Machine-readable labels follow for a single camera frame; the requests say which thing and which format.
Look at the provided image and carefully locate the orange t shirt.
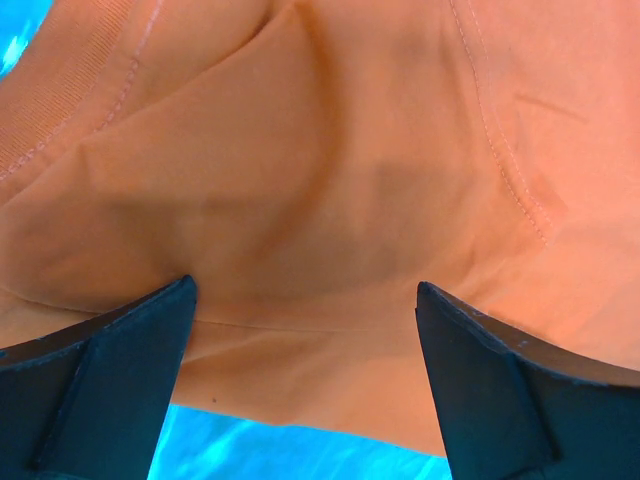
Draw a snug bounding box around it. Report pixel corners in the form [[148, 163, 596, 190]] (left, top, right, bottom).
[[1, 1, 639, 455]]

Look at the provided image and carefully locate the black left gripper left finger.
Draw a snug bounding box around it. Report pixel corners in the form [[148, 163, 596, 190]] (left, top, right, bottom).
[[1, 276, 196, 479]]

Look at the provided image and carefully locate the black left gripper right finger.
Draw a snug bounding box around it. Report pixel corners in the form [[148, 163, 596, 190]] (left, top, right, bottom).
[[416, 282, 639, 480]]

